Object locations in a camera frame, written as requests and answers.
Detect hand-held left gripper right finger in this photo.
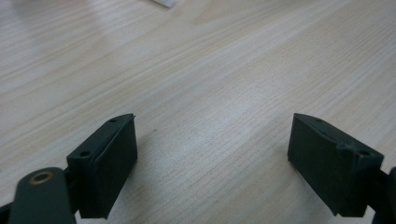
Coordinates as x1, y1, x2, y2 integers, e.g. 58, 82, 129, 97
287, 112, 385, 218

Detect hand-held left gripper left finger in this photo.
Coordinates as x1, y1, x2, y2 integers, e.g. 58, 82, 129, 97
65, 113, 139, 219

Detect white paper straw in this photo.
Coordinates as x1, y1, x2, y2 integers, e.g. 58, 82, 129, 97
151, 0, 177, 8

